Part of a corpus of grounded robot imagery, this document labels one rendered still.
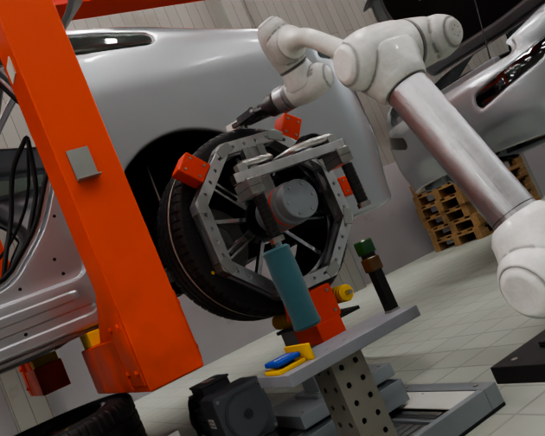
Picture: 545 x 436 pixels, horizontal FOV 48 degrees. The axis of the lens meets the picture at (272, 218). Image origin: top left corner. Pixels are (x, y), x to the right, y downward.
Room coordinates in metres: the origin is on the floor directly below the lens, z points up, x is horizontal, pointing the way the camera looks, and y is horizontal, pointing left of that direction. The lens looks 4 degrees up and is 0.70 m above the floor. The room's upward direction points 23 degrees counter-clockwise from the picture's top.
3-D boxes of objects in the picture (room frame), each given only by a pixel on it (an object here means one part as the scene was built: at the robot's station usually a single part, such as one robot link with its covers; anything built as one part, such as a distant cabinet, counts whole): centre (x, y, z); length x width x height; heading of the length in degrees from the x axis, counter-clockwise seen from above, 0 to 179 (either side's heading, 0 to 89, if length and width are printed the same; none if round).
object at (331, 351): (1.62, -0.03, 0.44); 0.43 x 0.17 x 0.03; 120
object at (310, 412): (2.20, 0.07, 0.32); 0.40 x 0.30 x 0.28; 120
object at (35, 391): (3.77, 1.65, 0.69); 0.52 x 0.17 x 0.35; 30
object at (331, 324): (2.09, 0.00, 0.48); 0.16 x 0.12 x 0.17; 30
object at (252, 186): (1.79, 0.03, 0.93); 0.09 x 0.05 x 0.05; 30
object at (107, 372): (1.98, 0.60, 0.69); 0.52 x 0.17 x 0.35; 30
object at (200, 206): (2.05, -0.02, 0.85); 0.54 x 0.07 x 0.54; 120
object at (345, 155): (1.96, -0.27, 0.93); 0.09 x 0.05 x 0.05; 30
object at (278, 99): (2.02, -0.19, 1.18); 0.09 x 0.06 x 0.09; 145
